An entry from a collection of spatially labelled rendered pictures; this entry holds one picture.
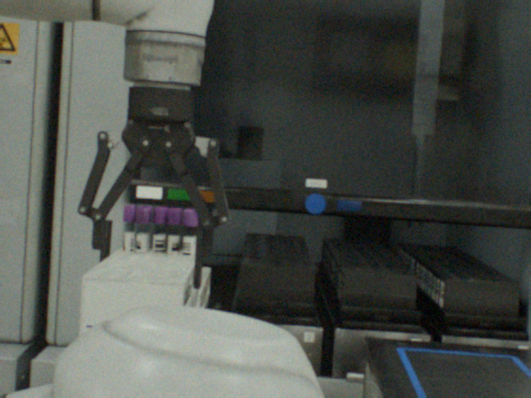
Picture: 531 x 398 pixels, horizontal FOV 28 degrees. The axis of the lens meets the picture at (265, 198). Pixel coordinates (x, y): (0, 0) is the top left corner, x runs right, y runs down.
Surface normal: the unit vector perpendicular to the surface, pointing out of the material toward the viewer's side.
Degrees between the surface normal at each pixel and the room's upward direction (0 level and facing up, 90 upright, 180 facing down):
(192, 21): 101
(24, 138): 90
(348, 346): 90
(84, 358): 47
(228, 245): 90
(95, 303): 90
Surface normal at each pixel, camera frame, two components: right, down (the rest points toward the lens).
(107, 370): -0.36, -0.65
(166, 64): 0.00, 0.05
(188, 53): 0.67, 0.08
